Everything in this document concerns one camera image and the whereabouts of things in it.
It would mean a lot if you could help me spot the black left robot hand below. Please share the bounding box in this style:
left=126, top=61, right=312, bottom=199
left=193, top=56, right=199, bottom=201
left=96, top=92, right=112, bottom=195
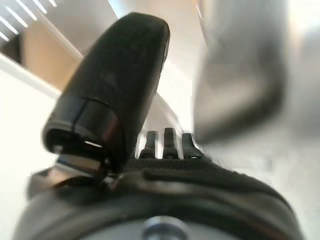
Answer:
left=14, top=11, right=306, bottom=240

